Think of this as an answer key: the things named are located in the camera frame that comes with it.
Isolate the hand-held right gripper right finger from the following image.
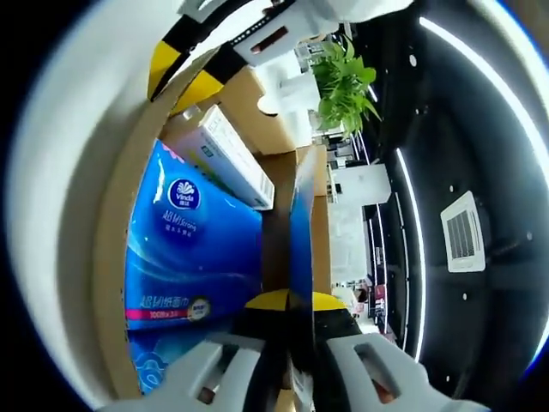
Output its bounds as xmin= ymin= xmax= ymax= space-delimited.
xmin=312 ymin=290 xmax=478 ymax=412

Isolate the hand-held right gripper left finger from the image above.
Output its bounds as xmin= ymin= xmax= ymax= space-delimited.
xmin=100 ymin=289 xmax=291 ymax=412

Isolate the brown cardboard shoe box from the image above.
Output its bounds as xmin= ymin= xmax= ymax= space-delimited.
xmin=92 ymin=45 xmax=334 ymax=412

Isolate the white printed carton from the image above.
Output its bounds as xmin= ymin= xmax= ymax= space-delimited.
xmin=171 ymin=105 xmax=276 ymax=212

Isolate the blue soft tissue pack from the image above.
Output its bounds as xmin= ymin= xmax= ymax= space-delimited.
xmin=124 ymin=139 xmax=265 ymax=332

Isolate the potted green plant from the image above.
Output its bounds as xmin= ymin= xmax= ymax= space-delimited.
xmin=311 ymin=36 xmax=383 ymax=139

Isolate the thin curved ceiling light strip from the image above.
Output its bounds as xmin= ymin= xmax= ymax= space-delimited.
xmin=395 ymin=149 xmax=428 ymax=361

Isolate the broad ceiling light strip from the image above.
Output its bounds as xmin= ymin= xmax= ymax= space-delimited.
xmin=418 ymin=16 xmax=549 ymax=173

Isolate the ceiling air conditioner vent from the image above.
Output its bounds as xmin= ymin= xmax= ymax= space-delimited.
xmin=440 ymin=191 xmax=489 ymax=274

